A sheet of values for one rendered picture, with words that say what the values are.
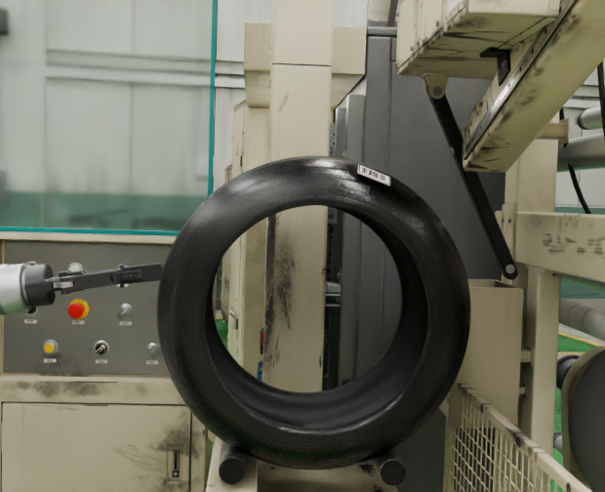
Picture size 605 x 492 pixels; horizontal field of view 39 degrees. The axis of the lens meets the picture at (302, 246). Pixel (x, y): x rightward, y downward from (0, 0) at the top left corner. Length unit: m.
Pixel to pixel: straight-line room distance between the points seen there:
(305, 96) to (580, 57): 0.67
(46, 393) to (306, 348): 0.74
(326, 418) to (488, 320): 0.40
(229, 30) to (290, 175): 9.34
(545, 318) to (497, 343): 0.12
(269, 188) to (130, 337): 0.91
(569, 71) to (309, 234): 0.69
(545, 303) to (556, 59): 0.67
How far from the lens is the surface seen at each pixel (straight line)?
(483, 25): 1.34
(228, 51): 10.71
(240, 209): 1.43
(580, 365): 2.20
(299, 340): 1.83
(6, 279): 1.57
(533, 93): 1.45
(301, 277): 1.82
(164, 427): 2.22
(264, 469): 1.84
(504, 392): 1.86
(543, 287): 1.86
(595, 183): 12.31
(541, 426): 1.91
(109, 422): 2.24
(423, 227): 1.46
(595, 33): 1.30
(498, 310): 1.82
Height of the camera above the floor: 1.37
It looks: 3 degrees down
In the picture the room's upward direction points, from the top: 2 degrees clockwise
